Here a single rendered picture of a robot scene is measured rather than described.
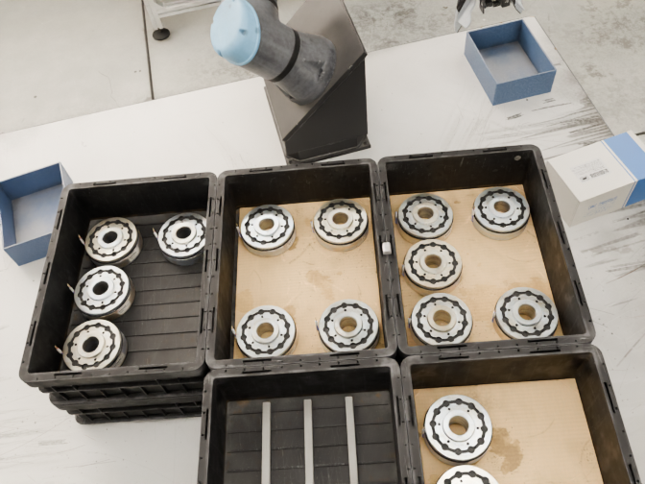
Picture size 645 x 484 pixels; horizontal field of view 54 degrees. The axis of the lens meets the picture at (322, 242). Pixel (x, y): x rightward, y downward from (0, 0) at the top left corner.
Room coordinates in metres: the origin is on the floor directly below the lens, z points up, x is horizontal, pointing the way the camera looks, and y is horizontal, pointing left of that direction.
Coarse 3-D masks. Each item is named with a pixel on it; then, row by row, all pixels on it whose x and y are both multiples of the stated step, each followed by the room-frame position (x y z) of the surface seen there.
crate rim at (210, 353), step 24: (264, 168) 0.80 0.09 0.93; (288, 168) 0.79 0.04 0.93; (312, 168) 0.78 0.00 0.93; (216, 216) 0.70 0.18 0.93; (216, 240) 0.65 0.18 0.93; (384, 240) 0.59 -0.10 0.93; (216, 264) 0.61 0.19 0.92; (384, 264) 0.55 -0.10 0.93; (216, 288) 0.55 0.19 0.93; (384, 288) 0.50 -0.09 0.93; (216, 312) 0.51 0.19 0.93; (384, 312) 0.46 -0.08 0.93; (216, 336) 0.47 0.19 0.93; (216, 360) 0.42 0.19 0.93; (240, 360) 0.42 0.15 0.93; (288, 360) 0.40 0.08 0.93; (312, 360) 0.40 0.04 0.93; (336, 360) 0.39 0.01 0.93
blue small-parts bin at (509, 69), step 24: (504, 24) 1.29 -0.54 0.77; (480, 48) 1.28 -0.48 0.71; (504, 48) 1.27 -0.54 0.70; (528, 48) 1.23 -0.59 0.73; (480, 72) 1.17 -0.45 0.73; (504, 72) 1.18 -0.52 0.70; (528, 72) 1.17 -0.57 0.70; (552, 72) 1.10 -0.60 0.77; (504, 96) 1.08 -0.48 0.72; (528, 96) 1.09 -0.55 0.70
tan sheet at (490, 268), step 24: (432, 192) 0.75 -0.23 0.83; (456, 192) 0.75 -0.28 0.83; (480, 192) 0.74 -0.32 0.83; (456, 216) 0.69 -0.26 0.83; (456, 240) 0.64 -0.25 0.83; (480, 240) 0.63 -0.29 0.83; (504, 240) 0.62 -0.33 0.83; (528, 240) 0.61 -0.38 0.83; (480, 264) 0.58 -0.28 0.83; (504, 264) 0.57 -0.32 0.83; (528, 264) 0.56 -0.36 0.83; (408, 288) 0.55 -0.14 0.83; (456, 288) 0.54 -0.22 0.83; (480, 288) 0.53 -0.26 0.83; (504, 288) 0.52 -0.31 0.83; (408, 312) 0.50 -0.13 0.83; (480, 312) 0.48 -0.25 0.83; (408, 336) 0.46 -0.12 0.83; (480, 336) 0.44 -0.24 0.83
